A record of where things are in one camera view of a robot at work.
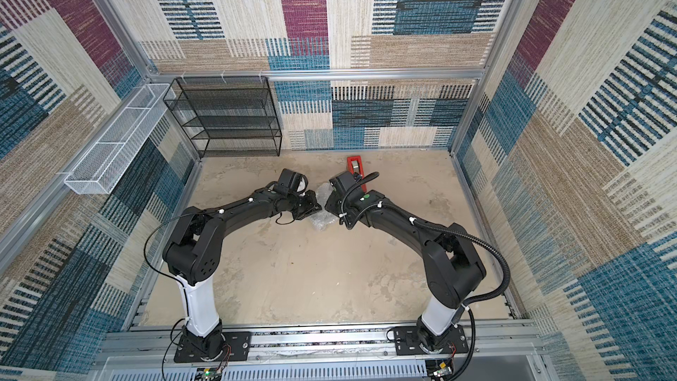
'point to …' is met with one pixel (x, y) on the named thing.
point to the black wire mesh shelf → (237, 114)
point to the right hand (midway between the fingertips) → (334, 208)
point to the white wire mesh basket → (105, 164)
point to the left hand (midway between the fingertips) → (326, 206)
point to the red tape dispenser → (360, 166)
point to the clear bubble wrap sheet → (323, 220)
